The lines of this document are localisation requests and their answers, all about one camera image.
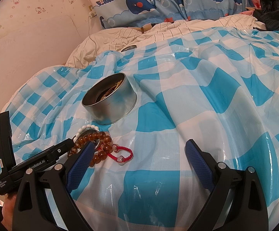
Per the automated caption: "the white striped duvet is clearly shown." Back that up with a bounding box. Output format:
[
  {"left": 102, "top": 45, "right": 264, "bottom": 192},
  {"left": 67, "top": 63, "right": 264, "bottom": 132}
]
[{"left": 65, "top": 14, "right": 267, "bottom": 68}]

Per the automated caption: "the round metal tin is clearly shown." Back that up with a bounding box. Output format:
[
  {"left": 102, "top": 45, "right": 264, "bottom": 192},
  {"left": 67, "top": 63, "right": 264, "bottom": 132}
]
[{"left": 81, "top": 73, "right": 137, "bottom": 126}]

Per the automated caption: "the black ribbed bracelet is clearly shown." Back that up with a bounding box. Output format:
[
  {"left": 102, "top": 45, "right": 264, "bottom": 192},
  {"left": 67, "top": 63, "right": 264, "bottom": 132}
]
[{"left": 94, "top": 90, "right": 109, "bottom": 101}]

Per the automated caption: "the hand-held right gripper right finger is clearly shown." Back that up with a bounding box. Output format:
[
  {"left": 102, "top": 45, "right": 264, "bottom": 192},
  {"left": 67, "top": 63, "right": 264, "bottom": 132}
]
[{"left": 185, "top": 139, "right": 269, "bottom": 231}]

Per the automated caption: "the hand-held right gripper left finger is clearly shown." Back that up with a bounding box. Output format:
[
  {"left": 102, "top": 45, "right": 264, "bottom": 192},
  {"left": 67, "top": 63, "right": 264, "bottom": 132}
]
[{"left": 13, "top": 141, "right": 95, "bottom": 231}]

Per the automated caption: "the red cord bracelet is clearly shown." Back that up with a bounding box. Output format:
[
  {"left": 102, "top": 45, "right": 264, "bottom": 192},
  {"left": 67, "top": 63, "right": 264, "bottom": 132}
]
[{"left": 99, "top": 144, "right": 133, "bottom": 163}]

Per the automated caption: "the whale print curtain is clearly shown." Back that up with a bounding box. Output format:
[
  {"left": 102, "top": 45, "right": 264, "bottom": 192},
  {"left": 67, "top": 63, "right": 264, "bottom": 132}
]
[{"left": 78, "top": 0, "right": 262, "bottom": 30}]

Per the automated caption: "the gold bracelet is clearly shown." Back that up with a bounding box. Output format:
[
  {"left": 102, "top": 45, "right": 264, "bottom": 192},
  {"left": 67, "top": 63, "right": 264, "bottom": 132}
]
[{"left": 101, "top": 78, "right": 125, "bottom": 100}]

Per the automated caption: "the person's left hand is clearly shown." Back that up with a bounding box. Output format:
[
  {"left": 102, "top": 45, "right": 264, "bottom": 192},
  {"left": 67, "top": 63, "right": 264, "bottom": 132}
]
[{"left": 2, "top": 193, "right": 18, "bottom": 231}]

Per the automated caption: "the amber bead bracelet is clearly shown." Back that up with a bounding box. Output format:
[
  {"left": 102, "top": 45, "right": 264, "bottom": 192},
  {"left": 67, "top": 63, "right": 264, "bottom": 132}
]
[{"left": 67, "top": 131, "right": 112, "bottom": 167}]

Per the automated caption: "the dark clothing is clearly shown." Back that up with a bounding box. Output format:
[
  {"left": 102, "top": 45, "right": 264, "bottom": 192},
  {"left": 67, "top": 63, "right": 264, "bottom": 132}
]
[{"left": 252, "top": 0, "right": 279, "bottom": 31}]

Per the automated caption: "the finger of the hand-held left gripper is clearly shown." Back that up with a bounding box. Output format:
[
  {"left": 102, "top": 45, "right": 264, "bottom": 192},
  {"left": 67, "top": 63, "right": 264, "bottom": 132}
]
[{"left": 49, "top": 138, "right": 75, "bottom": 161}]

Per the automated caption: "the blue checkered plastic sheet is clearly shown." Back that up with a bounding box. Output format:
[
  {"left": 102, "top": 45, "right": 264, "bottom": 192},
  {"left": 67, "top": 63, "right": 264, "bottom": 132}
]
[{"left": 0, "top": 26, "right": 279, "bottom": 231}]

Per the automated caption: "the pink cloth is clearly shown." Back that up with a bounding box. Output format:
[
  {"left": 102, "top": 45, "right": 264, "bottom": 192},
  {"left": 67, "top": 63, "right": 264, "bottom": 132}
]
[{"left": 240, "top": 0, "right": 261, "bottom": 18}]

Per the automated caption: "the white charger cable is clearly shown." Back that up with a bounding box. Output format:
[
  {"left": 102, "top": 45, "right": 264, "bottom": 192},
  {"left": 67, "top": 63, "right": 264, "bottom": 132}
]
[{"left": 87, "top": 14, "right": 97, "bottom": 51}]

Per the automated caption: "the white wall plug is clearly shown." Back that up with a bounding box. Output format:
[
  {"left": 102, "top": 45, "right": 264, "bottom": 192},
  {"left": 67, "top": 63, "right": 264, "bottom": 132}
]
[{"left": 88, "top": 5, "right": 98, "bottom": 18}]

